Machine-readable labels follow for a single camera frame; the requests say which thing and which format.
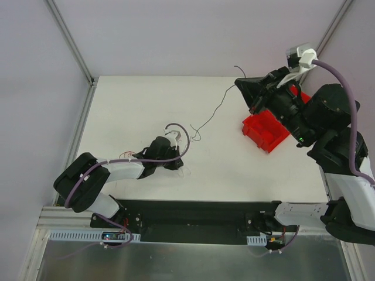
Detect red plastic bin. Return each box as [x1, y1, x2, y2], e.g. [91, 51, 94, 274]
[242, 85, 311, 153]

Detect left aluminium frame post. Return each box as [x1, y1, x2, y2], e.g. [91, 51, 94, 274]
[43, 0, 99, 85]

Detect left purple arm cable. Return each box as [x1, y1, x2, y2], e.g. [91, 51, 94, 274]
[63, 122, 191, 209]

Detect left white cable duct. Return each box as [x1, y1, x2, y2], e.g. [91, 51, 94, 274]
[49, 229, 141, 243]

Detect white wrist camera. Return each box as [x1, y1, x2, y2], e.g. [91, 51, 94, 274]
[163, 129, 181, 147]
[277, 43, 318, 88]

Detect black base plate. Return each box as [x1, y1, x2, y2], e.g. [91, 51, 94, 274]
[89, 198, 296, 244]

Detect right white cable duct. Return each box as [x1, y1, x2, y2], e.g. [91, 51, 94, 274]
[246, 234, 267, 246]

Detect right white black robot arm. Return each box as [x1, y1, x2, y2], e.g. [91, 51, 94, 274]
[234, 67, 374, 245]

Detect aluminium frame post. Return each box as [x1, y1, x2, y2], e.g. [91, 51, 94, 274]
[316, 0, 356, 58]
[43, 0, 99, 85]

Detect right aluminium frame post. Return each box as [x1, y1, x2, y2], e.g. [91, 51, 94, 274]
[316, 0, 356, 58]

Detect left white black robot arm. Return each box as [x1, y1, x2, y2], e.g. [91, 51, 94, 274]
[53, 136, 190, 228]

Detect white cable duct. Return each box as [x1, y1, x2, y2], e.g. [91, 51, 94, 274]
[246, 234, 267, 246]
[49, 229, 141, 243]

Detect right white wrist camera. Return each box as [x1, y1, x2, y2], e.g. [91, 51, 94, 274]
[277, 43, 318, 88]

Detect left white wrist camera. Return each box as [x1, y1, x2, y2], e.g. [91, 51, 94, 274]
[163, 129, 181, 147]

